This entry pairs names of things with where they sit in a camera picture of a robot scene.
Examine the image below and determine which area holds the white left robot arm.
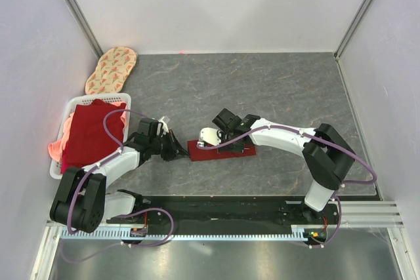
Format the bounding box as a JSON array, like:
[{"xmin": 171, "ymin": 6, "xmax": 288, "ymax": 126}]
[{"xmin": 49, "ymin": 130, "xmax": 190, "ymax": 234}]

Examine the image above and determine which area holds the red cloth in basket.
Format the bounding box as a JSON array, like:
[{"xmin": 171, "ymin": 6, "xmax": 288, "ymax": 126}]
[{"xmin": 61, "ymin": 99, "xmax": 127, "ymax": 172}]

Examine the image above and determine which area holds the white slotted cable duct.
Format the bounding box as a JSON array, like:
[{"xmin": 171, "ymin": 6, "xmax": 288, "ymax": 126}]
[{"xmin": 60, "ymin": 227, "xmax": 309, "ymax": 241}]

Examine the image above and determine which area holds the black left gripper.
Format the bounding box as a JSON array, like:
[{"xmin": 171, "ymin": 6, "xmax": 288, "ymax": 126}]
[{"xmin": 149, "ymin": 129, "xmax": 190, "ymax": 161}]

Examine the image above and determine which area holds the salmon pink cloth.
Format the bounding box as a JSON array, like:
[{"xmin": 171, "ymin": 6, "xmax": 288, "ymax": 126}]
[{"xmin": 47, "ymin": 113, "xmax": 74, "ymax": 162}]

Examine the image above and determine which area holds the white plastic basket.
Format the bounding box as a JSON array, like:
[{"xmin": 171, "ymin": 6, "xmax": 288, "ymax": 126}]
[{"xmin": 47, "ymin": 93, "xmax": 131, "ymax": 179}]

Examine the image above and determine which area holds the red cloth napkin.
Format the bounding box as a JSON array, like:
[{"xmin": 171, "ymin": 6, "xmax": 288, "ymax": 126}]
[{"xmin": 187, "ymin": 140, "xmax": 257, "ymax": 162}]

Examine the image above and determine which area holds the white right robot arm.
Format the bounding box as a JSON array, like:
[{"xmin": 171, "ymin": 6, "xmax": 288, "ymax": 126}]
[{"xmin": 213, "ymin": 115, "xmax": 355, "ymax": 224}]

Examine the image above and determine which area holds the floral oval placemat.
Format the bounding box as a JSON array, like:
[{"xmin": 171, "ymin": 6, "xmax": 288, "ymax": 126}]
[{"xmin": 85, "ymin": 47, "xmax": 137, "ymax": 95}]

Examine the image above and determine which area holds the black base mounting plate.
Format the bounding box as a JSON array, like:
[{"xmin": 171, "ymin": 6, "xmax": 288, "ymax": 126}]
[{"xmin": 107, "ymin": 195, "xmax": 341, "ymax": 235}]

